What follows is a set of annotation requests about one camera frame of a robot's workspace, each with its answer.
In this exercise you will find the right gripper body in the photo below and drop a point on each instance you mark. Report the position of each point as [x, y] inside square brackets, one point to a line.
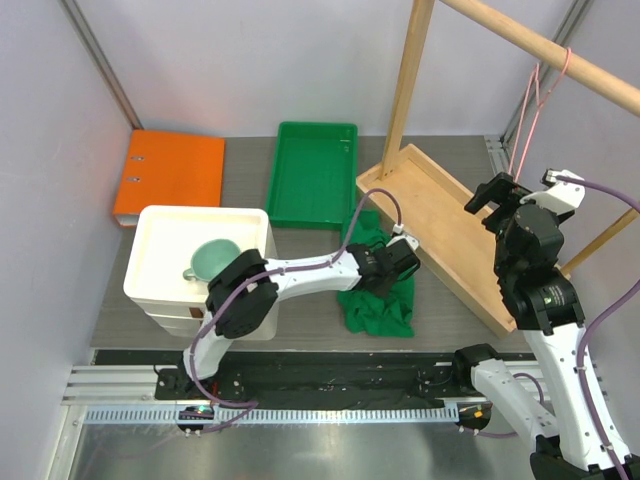
[511, 203]

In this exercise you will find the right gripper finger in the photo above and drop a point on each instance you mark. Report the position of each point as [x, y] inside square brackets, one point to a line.
[497, 191]
[497, 221]

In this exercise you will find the pink wire hanger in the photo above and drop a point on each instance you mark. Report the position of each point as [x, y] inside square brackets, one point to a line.
[521, 144]

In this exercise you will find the green t shirt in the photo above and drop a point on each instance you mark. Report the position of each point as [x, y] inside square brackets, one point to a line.
[365, 312]

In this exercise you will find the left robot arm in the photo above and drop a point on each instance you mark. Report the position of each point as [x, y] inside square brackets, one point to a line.
[244, 293]

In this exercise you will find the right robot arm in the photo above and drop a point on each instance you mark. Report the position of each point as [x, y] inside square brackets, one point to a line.
[577, 438]

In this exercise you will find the wooden clothes rack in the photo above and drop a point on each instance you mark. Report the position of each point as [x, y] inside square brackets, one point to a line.
[454, 244]

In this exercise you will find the green plastic tray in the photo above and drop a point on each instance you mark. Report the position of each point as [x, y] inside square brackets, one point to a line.
[312, 184]

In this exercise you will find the teal ceramic cup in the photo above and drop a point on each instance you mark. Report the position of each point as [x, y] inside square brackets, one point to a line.
[210, 259]

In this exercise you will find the white stacked containers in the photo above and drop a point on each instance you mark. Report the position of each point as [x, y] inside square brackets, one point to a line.
[165, 239]

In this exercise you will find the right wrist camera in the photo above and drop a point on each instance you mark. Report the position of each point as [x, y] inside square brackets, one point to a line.
[561, 194]

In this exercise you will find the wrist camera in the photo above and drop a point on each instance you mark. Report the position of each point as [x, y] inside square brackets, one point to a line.
[561, 194]
[399, 234]

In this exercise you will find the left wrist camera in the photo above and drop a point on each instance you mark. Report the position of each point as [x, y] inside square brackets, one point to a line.
[399, 234]

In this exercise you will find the slotted cable duct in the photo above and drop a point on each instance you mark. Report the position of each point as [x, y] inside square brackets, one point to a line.
[196, 414]

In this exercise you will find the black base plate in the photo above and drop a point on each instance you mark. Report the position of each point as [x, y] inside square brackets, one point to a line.
[337, 381]

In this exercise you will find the orange ring binder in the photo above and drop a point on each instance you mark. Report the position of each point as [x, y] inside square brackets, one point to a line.
[170, 169]

